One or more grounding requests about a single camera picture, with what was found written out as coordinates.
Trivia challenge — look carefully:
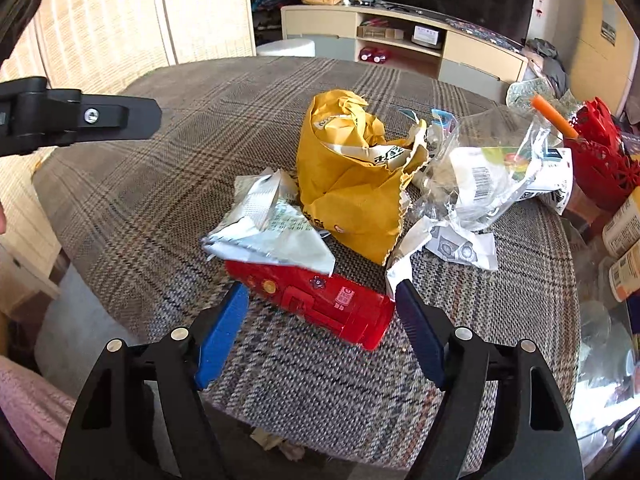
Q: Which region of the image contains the white round stool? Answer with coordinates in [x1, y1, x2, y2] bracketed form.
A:
[256, 38, 317, 58]

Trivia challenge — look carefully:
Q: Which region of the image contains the patterned plastic bag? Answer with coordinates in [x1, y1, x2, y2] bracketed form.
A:
[506, 77, 581, 126]

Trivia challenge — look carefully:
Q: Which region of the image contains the flat cardboard box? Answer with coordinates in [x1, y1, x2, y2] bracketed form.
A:
[356, 25, 405, 41]

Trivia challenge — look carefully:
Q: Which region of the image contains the white bottle yellow cap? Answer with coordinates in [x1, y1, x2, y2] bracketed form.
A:
[602, 197, 640, 257]

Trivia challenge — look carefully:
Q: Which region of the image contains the red plastic wrapper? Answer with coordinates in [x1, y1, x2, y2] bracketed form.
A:
[224, 259, 396, 352]

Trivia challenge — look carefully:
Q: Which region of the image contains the white box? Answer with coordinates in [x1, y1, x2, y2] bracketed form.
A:
[411, 26, 443, 50]

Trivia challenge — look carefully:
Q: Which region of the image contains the torn white printed wrapper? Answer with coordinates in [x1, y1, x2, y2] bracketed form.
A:
[386, 217, 499, 306]

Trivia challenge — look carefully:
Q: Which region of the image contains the yellow paper bag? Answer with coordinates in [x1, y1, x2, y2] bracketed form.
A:
[296, 90, 431, 266]

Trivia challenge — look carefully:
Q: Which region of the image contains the patterned blue cloth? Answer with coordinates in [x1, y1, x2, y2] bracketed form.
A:
[440, 15, 525, 53]

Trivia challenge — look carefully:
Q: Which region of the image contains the beige television cabinet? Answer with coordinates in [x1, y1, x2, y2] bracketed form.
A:
[280, 4, 529, 103]

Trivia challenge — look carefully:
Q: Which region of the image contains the grey clothing pile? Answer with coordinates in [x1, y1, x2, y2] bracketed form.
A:
[525, 37, 568, 86]

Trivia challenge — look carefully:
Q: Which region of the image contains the woven folding screen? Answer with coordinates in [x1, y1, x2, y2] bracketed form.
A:
[0, 0, 257, 261]

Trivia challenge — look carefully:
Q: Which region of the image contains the plaid brown tablecloth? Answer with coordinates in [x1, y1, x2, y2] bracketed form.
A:
[32, 56, 581, 461]

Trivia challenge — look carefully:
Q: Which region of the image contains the pink fleece clothing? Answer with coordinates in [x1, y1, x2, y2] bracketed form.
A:
[0, 355, 76, 478]

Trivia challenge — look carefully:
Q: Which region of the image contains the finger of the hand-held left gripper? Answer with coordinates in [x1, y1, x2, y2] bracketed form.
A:
[0, 76, 163, 157]

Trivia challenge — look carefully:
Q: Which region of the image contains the clear blue-edged plastic wrapper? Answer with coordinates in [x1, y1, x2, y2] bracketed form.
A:
[397, 106, 458, 141]

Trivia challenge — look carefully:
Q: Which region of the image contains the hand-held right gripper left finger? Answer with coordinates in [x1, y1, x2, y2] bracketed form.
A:
[54, 282, 251, 480]

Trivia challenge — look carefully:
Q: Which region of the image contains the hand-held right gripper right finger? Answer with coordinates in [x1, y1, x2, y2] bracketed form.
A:
[395, 279, 586, 480]

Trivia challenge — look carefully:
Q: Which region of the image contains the silver snack wrapper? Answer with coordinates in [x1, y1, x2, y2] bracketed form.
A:
[201, 169, 337, 277]

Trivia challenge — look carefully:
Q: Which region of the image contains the red openwork basket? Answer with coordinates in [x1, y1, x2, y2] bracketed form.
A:
[570, 97, 640, 211]

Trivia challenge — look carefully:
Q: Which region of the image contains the clear plastic wrapper white label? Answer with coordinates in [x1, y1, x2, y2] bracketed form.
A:
[407, 110, 573, 233]

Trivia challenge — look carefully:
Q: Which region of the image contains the orange stick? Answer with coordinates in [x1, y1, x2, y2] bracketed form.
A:
[531, 95, 580, 140]

